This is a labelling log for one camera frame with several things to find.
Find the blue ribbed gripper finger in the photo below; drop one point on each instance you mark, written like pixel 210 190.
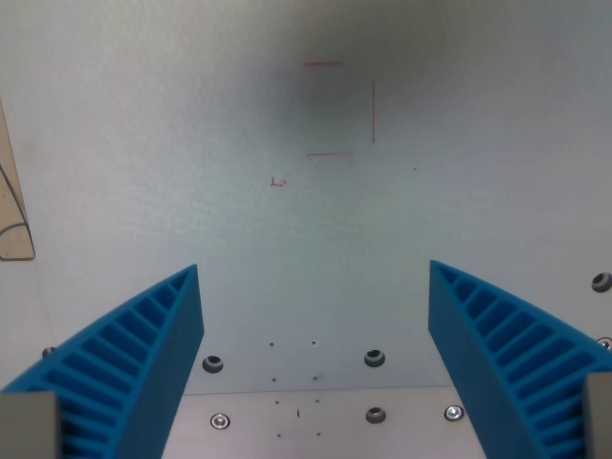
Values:
pixel 143 363
pixel 483 363

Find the shiny silver screw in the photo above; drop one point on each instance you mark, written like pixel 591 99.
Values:
pixel 605 343
pixel 220 421
pixel 453 412

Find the dark socket head bolt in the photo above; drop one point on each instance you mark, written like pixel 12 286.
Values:
pixel 48 352
pixel 375 358
pixel 212 364
pixel 603 281
pixel 376 415

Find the light wooden board with lines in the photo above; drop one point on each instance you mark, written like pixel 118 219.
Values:
pixel 10 210

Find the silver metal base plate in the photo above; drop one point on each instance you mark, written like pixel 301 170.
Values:
pixel 330 425

